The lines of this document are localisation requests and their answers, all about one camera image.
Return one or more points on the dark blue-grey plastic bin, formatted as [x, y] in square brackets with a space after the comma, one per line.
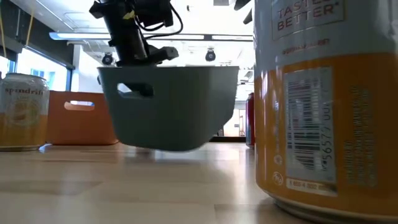
[174, 118]

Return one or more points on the orange plastic bin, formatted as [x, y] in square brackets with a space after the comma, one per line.
[77, 127]

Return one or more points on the red soda can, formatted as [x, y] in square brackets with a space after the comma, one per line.
[250, 121]

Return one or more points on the long ceiling light fixture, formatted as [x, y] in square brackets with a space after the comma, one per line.
[87, 36]

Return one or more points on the ceiling vent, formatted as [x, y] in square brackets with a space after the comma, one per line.
[220, 2]

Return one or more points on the black round ceiling camera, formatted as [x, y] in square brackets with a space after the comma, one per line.
[210, 55]
[107, 59]

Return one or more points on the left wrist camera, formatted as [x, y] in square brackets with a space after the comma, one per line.
[154, 12]

